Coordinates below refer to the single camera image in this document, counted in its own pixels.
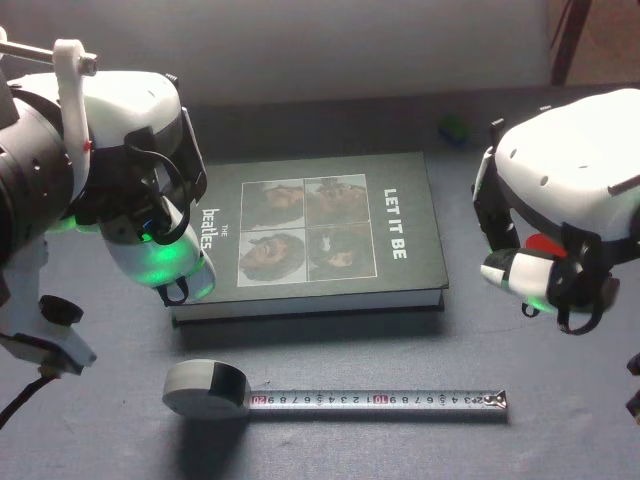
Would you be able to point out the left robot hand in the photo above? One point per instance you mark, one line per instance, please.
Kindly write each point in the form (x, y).
(130, 105)

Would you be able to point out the red heart block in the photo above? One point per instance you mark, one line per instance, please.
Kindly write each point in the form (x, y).
(542, 245)

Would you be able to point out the dark brown furniture leg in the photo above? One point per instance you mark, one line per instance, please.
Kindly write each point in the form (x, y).
(570, 40)

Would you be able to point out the grey tape measure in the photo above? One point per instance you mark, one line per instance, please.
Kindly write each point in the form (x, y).
(200, 390)

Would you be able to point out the green and blue toy block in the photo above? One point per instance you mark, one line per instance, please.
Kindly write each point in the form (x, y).
(452, 131)

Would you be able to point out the black Beatles hardcover book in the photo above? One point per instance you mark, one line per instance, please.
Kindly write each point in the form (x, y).
(400, 280)

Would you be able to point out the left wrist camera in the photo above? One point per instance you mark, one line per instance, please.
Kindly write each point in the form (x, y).
(55, 345)

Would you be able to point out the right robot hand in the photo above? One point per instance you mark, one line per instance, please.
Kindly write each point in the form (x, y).
(565, 160)

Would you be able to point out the grey table cloth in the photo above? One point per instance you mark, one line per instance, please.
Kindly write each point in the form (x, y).
(350, 450)

